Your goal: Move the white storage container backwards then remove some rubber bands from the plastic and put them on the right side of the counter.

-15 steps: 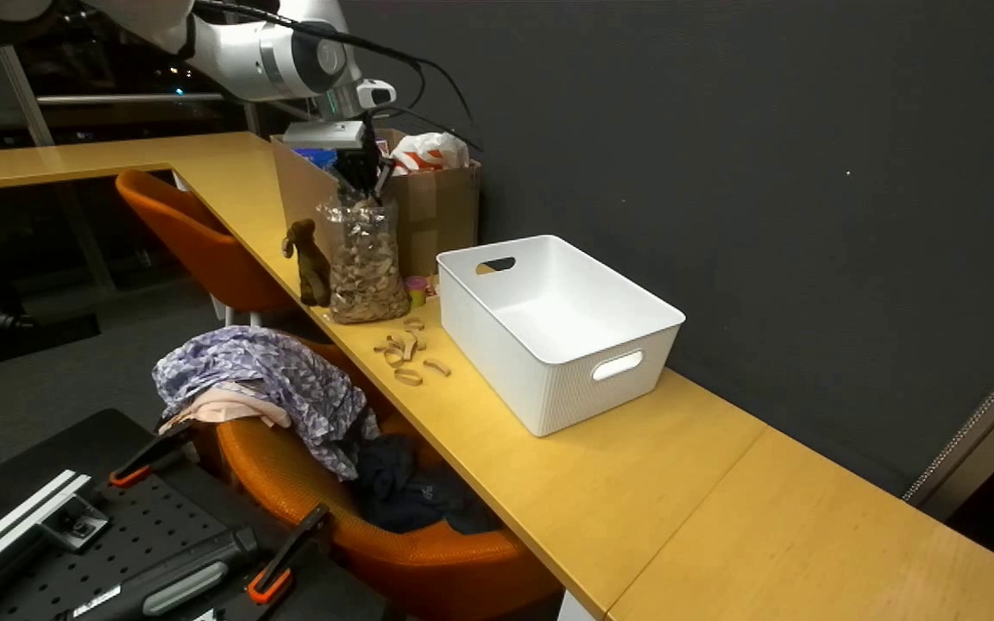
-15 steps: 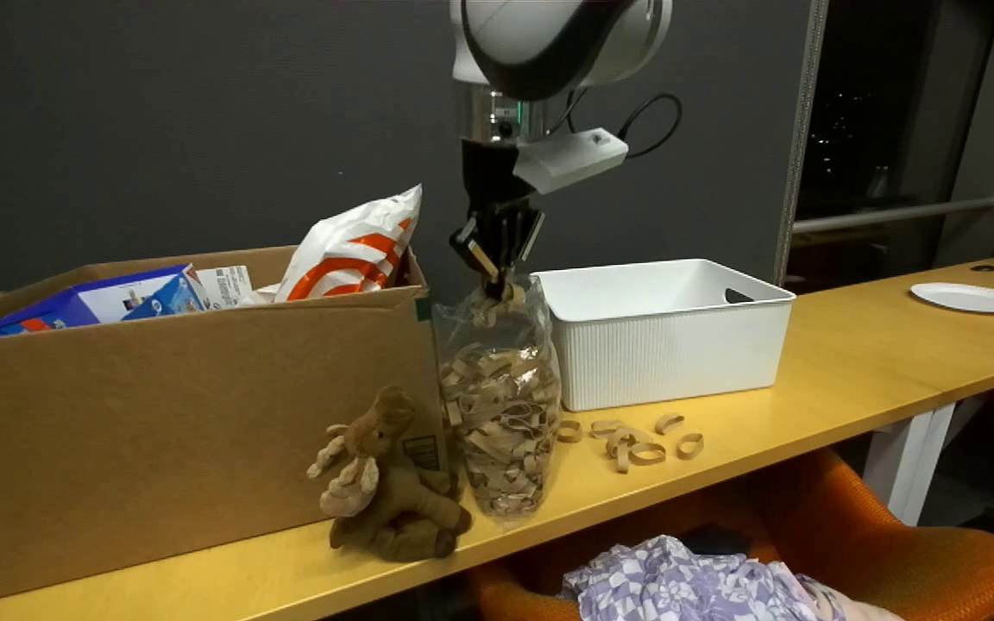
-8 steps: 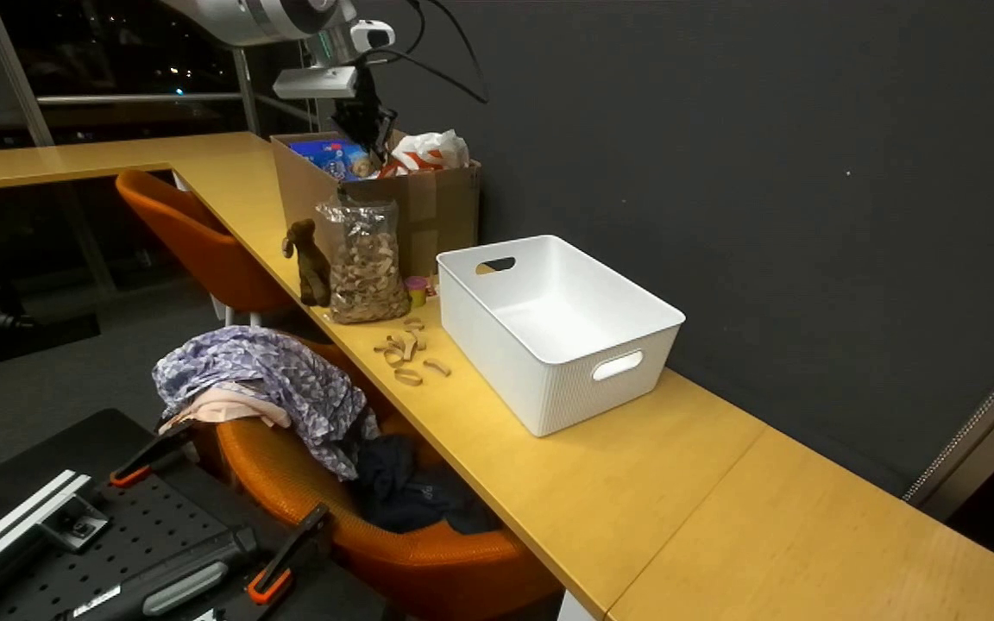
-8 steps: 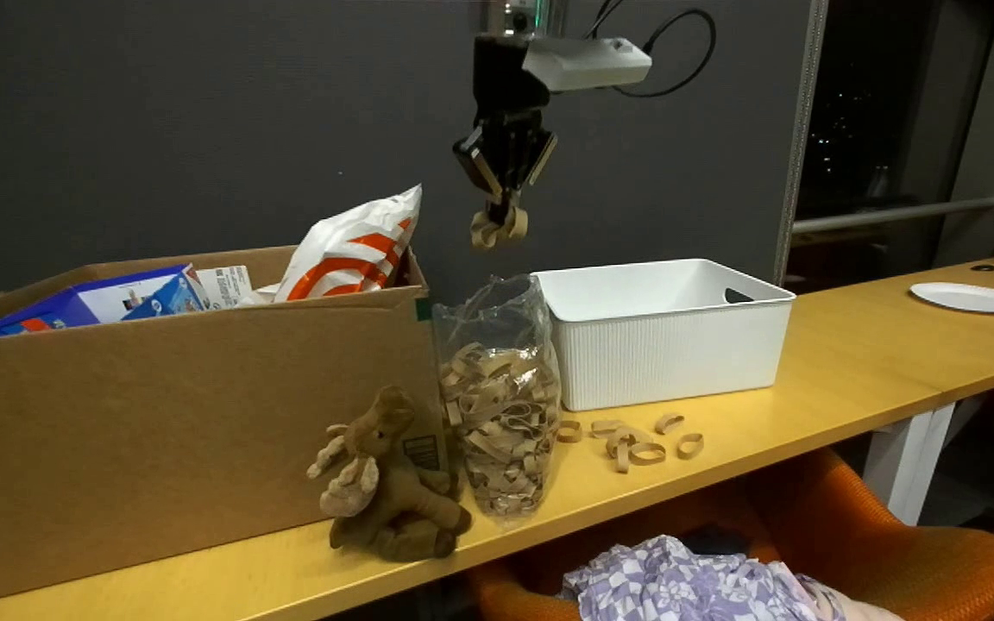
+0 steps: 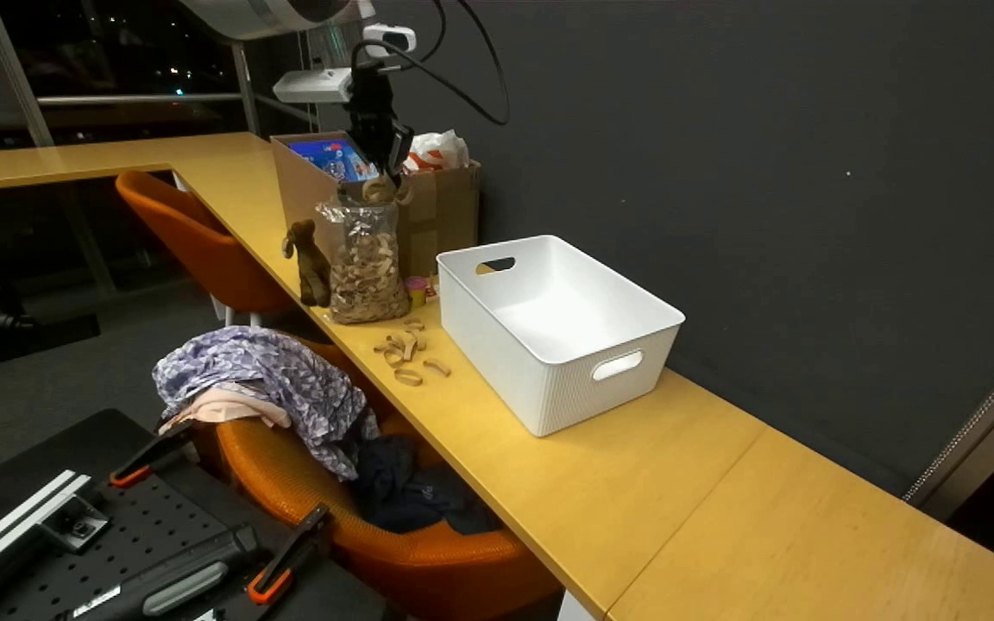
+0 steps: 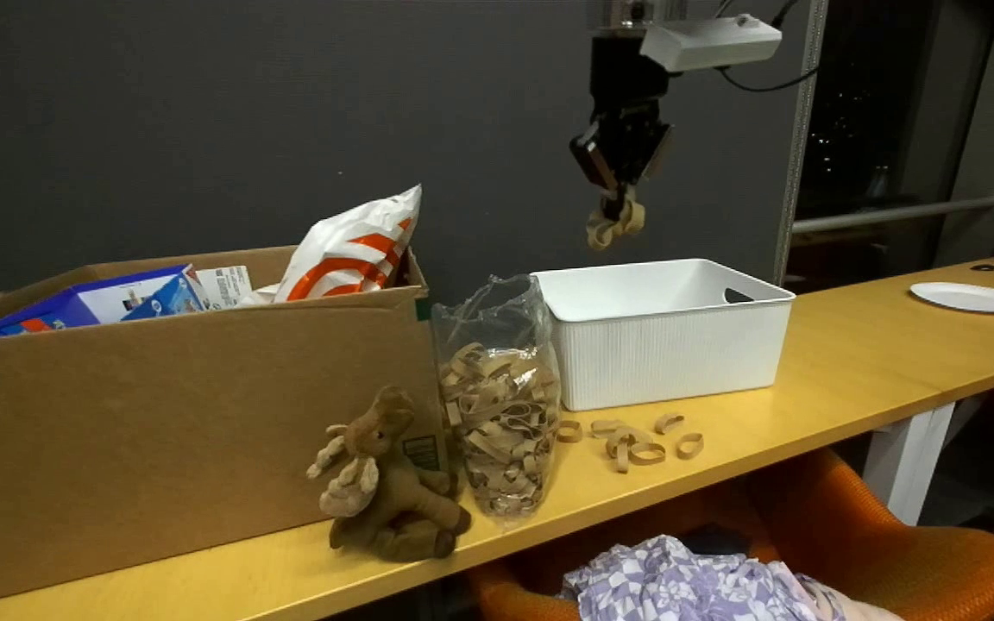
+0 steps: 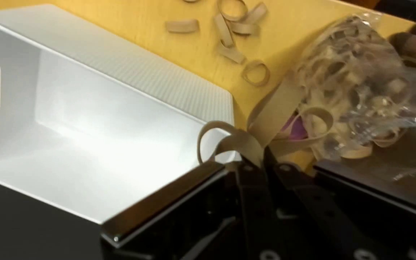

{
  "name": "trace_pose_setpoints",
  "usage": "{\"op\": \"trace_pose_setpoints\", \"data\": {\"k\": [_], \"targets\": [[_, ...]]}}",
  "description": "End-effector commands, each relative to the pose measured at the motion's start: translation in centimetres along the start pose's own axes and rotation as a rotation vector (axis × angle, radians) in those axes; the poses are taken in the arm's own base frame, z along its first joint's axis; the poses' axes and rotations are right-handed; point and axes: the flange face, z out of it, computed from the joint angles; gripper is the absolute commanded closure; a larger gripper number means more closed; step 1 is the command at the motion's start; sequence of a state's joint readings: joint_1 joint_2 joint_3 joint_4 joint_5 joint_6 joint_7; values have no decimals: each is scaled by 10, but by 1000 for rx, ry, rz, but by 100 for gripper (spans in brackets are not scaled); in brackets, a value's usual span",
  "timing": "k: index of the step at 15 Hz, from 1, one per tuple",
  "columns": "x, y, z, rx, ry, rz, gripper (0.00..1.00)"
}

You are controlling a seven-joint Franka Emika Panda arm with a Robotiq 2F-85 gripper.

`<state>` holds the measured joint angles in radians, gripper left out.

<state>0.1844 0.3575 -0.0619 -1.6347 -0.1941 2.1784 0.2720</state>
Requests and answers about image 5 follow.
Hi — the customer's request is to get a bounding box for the brown plush moose toy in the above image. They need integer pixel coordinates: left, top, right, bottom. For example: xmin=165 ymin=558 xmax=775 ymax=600
xmin=280 ymin=216 xmax=336 ymax=307

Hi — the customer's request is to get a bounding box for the peach cloth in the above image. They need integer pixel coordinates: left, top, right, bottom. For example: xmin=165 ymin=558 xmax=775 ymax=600
xmin=155 ymin=382 xmax=297 ymax=438

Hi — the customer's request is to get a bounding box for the black grey handle bar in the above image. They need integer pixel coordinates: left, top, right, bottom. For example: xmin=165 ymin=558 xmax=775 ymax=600
xmin=66 ymin=525 xmax=267 ymax=621

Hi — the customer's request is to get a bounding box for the black perforated work cart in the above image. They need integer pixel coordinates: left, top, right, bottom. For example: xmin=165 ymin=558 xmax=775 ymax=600
xmin=0 ymin=407 xmax=391 ymax=621

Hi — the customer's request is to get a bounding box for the white plastic storage container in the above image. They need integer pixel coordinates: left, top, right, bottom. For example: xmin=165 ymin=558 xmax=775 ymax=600
xmin=434 ymin=230 xmax=689 ymax=438

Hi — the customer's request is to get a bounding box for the brown cardboard box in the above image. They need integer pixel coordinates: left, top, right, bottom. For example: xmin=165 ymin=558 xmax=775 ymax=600
xmin=271 ymin=127 xmax=487 ymax=281

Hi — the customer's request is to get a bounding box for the white orange plastic bag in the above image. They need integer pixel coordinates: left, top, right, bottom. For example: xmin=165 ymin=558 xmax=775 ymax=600
xmin=401 ymin=127 xmax=473 ymax=180

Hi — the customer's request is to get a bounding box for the empty orange chair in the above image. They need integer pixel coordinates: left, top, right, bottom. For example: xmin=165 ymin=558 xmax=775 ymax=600
xmin=116 ymin=167 xmax=297 ymax=319

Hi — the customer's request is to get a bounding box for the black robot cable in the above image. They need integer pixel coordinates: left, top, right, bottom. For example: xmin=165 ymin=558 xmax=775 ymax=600
xmin=351 ymin=0 xmax=515 ymax=129

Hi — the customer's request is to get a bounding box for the black orange clamp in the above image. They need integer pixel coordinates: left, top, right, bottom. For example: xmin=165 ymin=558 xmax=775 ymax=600
xmin=247 ymin=502 xmax=336 ymax=608
xmin=106 ymin=416 xmax=198 ymax=494

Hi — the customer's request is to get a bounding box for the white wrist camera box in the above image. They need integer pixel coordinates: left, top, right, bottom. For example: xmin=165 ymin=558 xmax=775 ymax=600
xmin=271 ymin=66 xmax=358 ymax=106

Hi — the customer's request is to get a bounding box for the blue printed carton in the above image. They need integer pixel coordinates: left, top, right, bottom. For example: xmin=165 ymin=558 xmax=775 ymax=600
xmin=286 ymin=134 xmax=378 ymax=186

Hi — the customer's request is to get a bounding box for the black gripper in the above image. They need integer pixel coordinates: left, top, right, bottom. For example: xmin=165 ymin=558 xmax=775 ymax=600
xmin=347 ymin=66 xmax=415 ymax=186

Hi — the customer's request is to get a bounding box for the orange chair with clothes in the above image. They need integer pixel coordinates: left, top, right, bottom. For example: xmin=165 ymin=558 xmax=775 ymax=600
xmin=213 ymin=340 xmax=567 ymax=621

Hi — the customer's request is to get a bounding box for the grey door frame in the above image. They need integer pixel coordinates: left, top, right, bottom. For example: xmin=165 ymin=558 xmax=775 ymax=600
xmin=906 ymin=331 xmax=994 ymax=519

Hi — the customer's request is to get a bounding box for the purple floral cloth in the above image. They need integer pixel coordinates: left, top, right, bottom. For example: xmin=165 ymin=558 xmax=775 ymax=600
xmin=149 ymin=323 xmax=379 ymax=481

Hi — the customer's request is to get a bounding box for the silver aluminium rail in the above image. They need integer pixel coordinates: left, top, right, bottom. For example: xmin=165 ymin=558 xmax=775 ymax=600
xmin=0 ymin=466 xmax=112 ymax=600

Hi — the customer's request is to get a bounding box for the clear bag of rubber bands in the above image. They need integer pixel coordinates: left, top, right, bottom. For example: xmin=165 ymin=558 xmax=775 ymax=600
xmin=315 ymin=175 xmax=415 ymax=328

